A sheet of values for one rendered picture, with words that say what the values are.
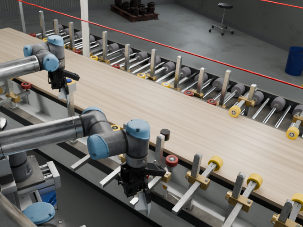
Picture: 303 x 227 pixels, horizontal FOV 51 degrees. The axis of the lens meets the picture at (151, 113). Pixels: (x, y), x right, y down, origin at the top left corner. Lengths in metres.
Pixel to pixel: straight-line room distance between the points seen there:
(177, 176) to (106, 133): 1.34
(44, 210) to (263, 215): 1.32
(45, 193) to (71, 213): 1.10
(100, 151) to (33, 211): 0.45
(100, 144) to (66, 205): 2.08
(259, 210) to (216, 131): 0.64
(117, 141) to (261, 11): 6.84
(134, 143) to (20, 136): 0.34
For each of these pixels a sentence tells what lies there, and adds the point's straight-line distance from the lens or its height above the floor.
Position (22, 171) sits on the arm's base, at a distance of 1.72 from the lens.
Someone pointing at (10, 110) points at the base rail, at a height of 0.70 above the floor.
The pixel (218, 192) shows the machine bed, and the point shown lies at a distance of 2.14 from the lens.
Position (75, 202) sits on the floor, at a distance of 3.00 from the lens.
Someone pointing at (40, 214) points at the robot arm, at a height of 1.27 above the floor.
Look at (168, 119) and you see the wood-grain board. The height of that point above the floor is 0.90.
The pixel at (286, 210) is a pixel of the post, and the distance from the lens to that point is 1.72.
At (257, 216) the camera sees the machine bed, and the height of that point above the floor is 0.70.
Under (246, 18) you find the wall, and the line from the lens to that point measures 7.90.
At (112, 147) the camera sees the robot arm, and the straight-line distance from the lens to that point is 0.95.
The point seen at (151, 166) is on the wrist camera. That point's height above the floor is 1.47.
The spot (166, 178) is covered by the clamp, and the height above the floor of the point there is 0.86.
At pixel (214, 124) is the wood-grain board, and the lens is 2.45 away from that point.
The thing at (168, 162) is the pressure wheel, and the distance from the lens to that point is 2.02.
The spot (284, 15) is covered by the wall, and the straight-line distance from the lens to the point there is 7.26.
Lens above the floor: 2.22
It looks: 32 degrees down
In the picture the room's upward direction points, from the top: 5 degrees clockwise
